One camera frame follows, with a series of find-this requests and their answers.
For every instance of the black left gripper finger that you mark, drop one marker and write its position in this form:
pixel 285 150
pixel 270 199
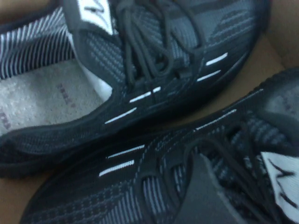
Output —
pixel 205 198

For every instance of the black knit sneaker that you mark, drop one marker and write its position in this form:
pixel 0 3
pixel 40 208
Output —
pixel 116 198
pixel 163 105

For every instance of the brown cardboard shoe box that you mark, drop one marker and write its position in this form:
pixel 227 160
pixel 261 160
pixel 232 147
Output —
pixel 285 28

